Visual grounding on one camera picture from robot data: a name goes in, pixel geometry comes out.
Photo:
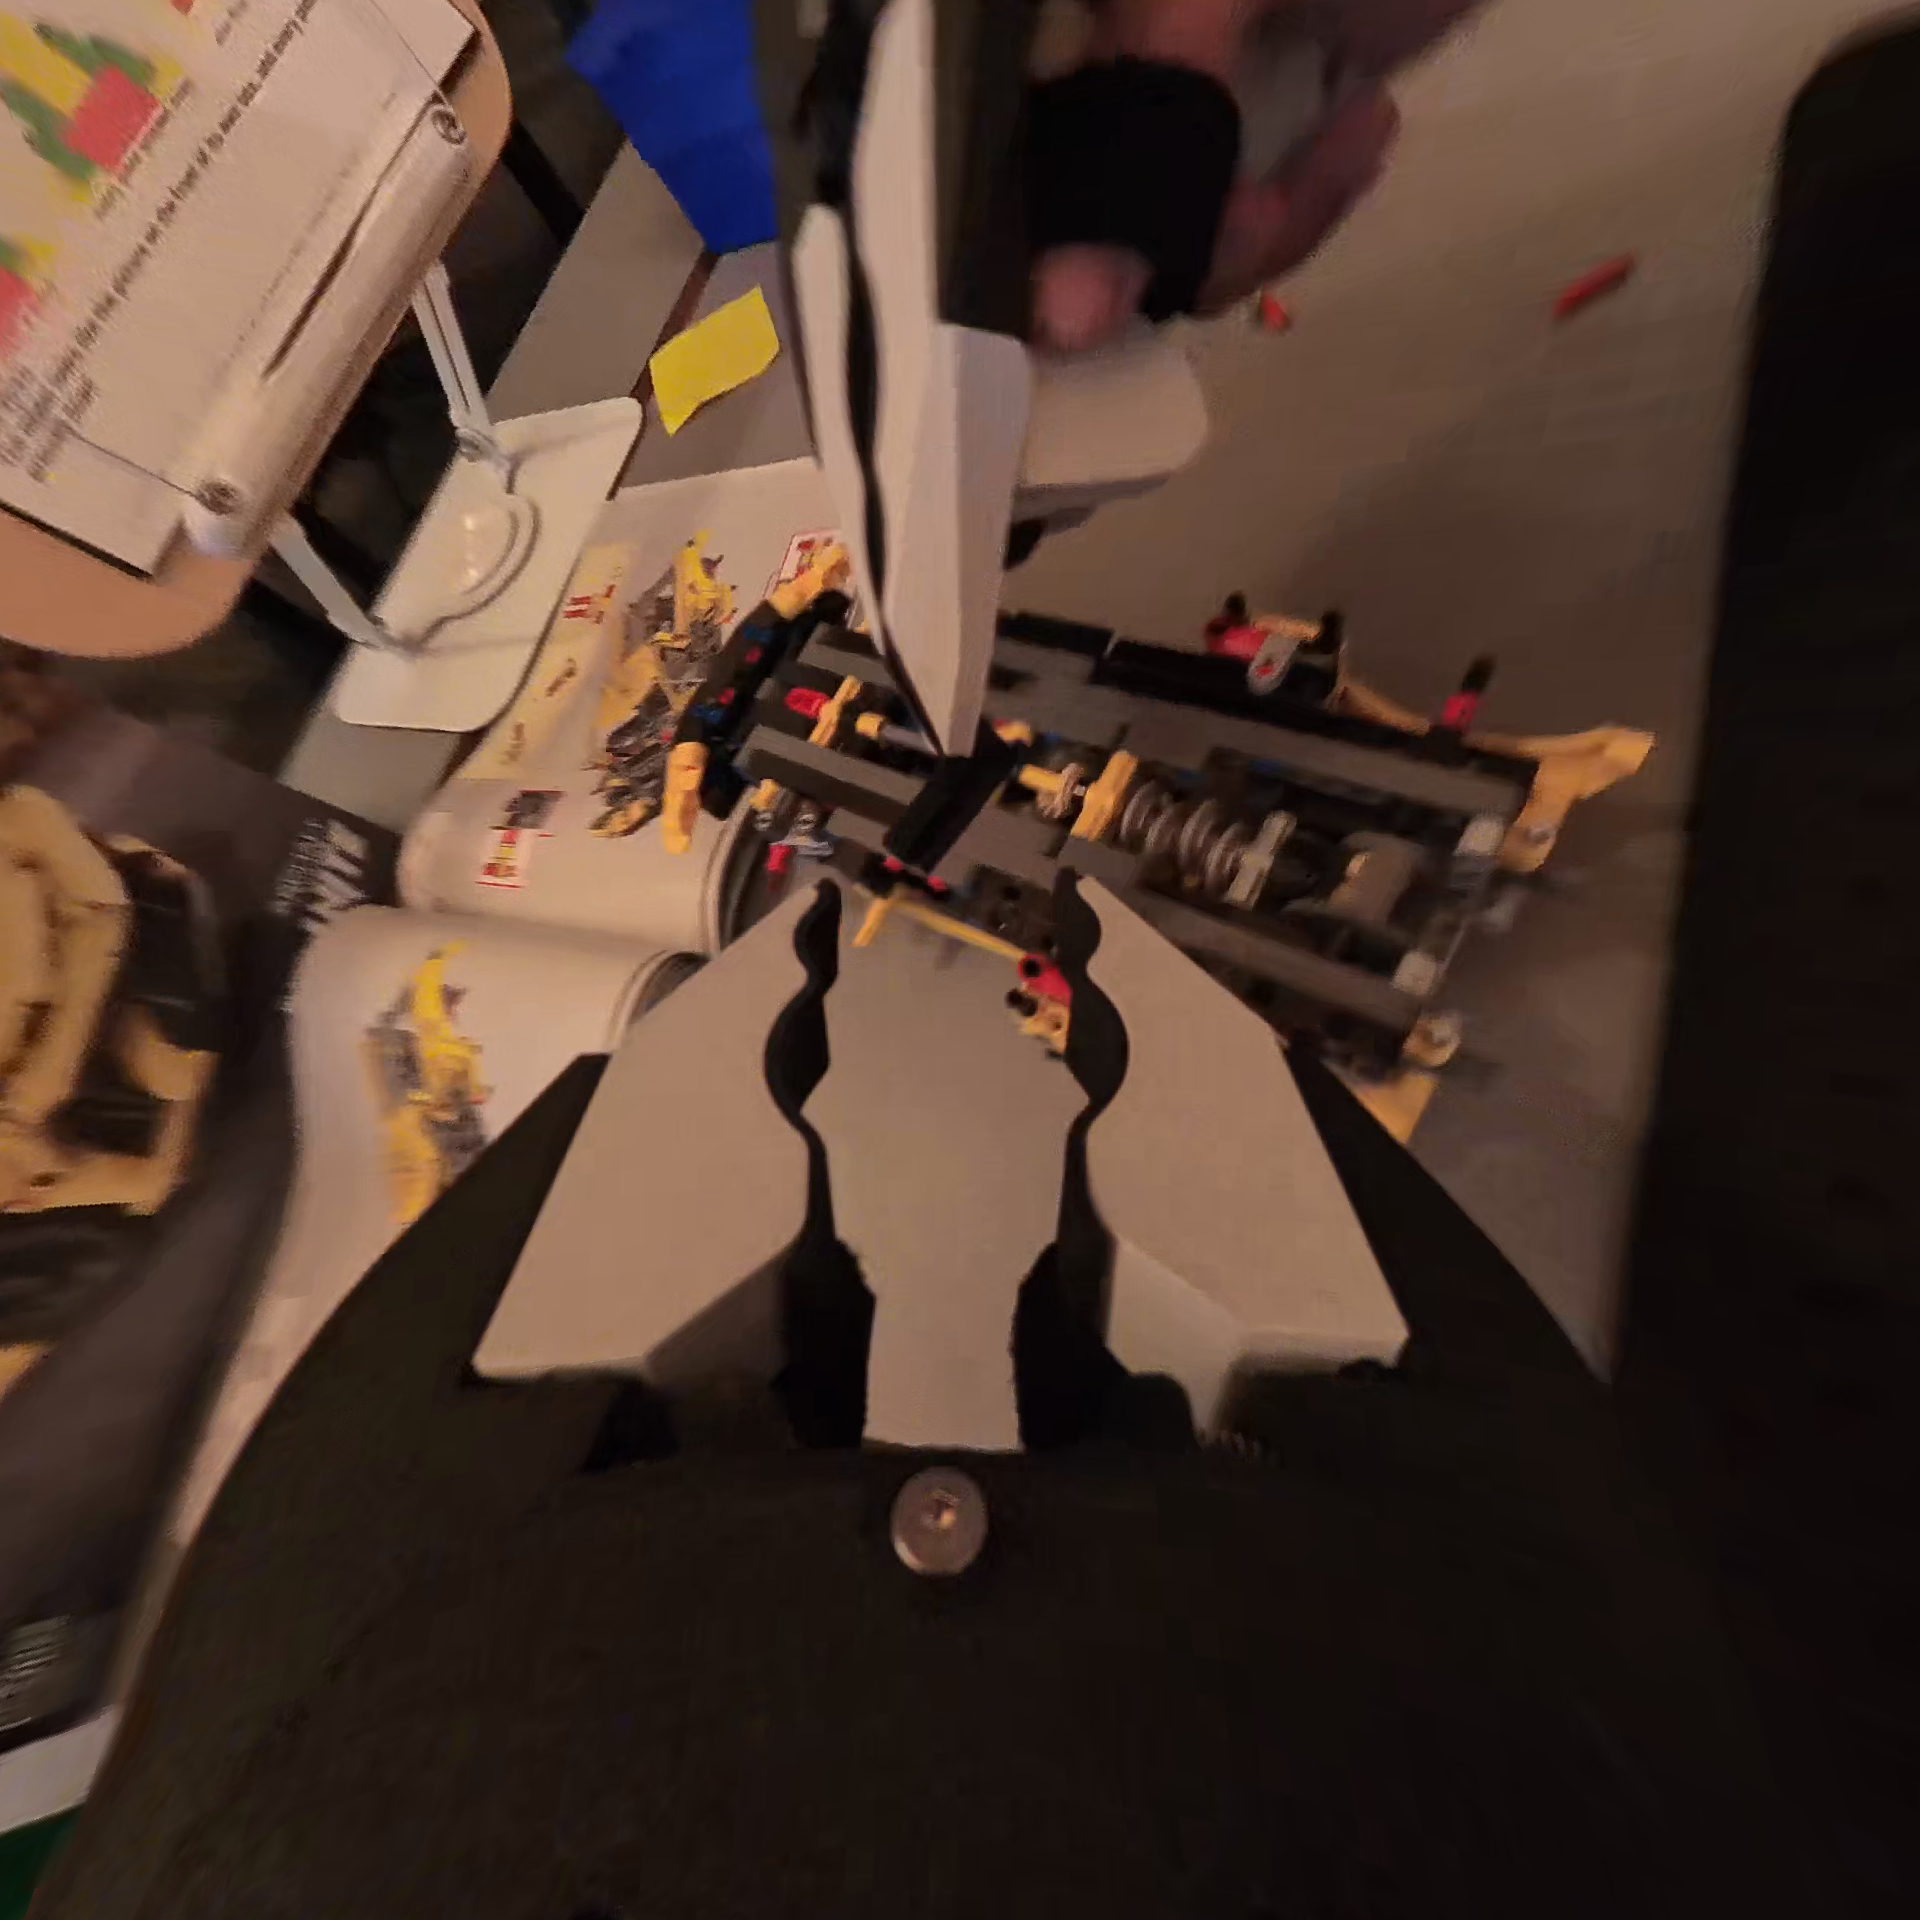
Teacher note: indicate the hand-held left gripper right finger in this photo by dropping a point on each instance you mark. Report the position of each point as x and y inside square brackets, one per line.
[1244, 1201]

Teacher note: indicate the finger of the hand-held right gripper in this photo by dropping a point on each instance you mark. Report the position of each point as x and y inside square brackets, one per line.
[839, 389]
[939, 493]

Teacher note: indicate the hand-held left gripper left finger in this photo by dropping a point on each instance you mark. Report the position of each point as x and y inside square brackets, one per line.
[662, 1201]

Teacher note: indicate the yellow brick car model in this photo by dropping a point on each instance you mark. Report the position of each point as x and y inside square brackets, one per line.
[1202, 839]

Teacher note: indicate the grey desk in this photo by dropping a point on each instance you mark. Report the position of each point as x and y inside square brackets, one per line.
[1424, 493]

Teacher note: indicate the person's right hand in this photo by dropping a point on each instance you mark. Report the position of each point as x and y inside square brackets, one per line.
[1319, 164]

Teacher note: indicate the yellow paper note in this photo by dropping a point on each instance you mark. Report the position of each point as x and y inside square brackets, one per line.
[714, 359]

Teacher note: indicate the open instruction booklet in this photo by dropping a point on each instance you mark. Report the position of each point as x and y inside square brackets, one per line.
[525, 930]

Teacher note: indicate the blue plastic bin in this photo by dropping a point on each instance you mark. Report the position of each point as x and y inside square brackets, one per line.
[675, 106]

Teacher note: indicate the toy car box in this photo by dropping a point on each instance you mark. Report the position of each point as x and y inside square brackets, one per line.
[120, 1050]

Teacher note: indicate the scattered small brick pins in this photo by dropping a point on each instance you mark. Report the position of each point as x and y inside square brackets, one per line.
[1590, 283]

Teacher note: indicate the black perforated board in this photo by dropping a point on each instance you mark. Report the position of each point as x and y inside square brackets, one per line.
[1799, 900]

